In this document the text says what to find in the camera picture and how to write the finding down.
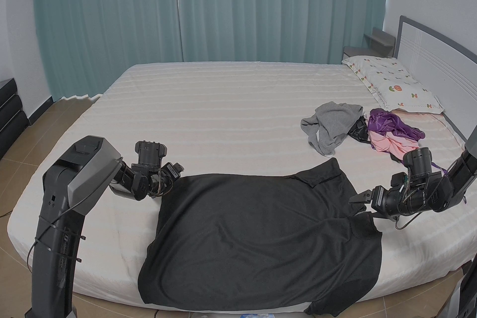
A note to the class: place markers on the pink garment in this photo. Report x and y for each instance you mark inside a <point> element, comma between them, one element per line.
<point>384,143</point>

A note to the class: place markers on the dark grey garment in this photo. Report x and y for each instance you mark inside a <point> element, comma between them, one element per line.
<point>395,159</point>

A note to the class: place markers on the bed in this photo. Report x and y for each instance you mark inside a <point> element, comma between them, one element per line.
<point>223,115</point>

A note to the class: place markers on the black T-shirt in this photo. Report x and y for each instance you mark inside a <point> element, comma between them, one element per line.
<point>261,234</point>

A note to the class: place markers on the black shiny garment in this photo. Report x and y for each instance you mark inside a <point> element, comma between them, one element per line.
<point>359,130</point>

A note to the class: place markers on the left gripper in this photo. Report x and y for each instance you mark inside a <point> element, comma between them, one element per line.
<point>169,178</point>

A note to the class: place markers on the black chest of drawers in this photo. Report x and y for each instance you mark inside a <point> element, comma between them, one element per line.
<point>9,111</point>

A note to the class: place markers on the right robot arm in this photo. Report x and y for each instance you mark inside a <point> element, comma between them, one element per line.
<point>443,193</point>

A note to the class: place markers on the purple garment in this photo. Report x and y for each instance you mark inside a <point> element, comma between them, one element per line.
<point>387,122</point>

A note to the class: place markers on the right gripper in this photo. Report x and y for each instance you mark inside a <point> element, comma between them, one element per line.
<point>389,203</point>

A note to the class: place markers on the grey bedside table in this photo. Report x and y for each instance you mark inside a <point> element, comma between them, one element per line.
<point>376,39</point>

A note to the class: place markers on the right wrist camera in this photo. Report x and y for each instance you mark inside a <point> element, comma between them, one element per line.
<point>398,182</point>

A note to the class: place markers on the white printed pillow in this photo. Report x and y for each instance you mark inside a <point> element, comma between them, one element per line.
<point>391,81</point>

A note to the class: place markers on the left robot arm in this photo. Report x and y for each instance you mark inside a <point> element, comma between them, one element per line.
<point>56,216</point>

